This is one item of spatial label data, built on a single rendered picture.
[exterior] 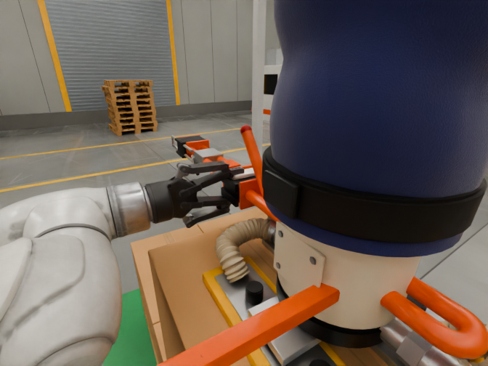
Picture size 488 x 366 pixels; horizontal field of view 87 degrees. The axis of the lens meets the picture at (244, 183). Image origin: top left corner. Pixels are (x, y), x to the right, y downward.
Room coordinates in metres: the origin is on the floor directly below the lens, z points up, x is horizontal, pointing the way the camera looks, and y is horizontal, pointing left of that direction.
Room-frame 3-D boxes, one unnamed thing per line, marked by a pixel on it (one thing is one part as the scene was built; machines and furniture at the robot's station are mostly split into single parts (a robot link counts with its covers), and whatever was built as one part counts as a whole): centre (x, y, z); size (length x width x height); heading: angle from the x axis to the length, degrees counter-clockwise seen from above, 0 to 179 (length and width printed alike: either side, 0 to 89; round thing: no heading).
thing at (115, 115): (7.27, 3.12, 0.65); 1.29 x 1.10 x 1.30; 33
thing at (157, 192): (0.44, 0.14, 1.20); 0.09 x 0.07 x 0.08; 120
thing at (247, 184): (0.51, -0.01, 1.20); 0.10 x 0.08 x 0.06; 120
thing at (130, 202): (0.40, 0.20, 1.20); 0.09 x 0.06 x 0.09; 30
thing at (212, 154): (0.69, 0.10, 1.20); 0.07 x 0.07 x 0.04; 30
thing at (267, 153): (0.29, -0.13, 1.31); 0.23 x 0.23 x 0.04
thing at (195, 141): (0.81, 0.16, 1.21); 0.08 x 0.07 x 0.05; 30
